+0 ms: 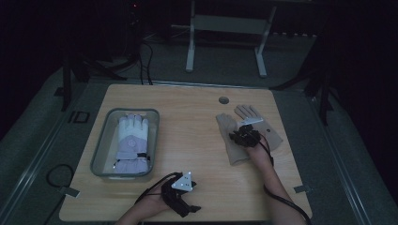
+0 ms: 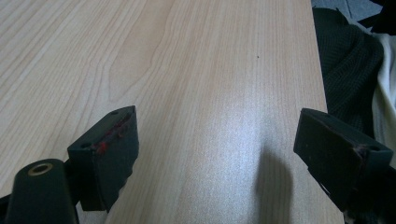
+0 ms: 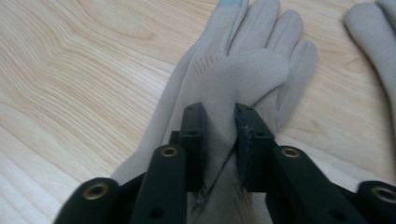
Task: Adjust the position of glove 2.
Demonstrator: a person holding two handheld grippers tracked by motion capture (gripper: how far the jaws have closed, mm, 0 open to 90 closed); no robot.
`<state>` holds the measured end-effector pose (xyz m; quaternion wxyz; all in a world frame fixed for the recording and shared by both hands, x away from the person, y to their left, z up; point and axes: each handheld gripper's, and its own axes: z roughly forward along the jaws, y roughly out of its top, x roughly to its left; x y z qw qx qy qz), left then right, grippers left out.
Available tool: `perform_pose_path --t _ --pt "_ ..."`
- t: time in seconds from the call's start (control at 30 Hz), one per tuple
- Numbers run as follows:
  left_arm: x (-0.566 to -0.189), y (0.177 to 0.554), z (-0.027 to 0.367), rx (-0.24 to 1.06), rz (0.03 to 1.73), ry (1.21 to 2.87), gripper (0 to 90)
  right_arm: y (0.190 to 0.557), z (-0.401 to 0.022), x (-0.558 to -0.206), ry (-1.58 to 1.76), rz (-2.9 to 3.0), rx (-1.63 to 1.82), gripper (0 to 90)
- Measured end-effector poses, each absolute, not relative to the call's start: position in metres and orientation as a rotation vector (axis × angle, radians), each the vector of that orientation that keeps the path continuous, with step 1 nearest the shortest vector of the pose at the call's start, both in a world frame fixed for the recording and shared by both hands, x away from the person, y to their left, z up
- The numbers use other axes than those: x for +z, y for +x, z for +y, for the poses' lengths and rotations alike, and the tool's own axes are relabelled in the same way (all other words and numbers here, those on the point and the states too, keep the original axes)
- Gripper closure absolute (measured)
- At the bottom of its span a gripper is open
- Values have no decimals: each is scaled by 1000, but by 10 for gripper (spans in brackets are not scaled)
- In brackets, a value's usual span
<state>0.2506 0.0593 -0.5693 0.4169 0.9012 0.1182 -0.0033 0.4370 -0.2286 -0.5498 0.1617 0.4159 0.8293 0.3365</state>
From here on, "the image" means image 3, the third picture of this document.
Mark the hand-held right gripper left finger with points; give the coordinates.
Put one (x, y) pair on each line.
(168, 180)

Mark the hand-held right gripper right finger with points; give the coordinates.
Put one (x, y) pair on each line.
(274, 174)

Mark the beige knit glove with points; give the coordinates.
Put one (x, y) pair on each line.
(243, 71)
(373, 31)

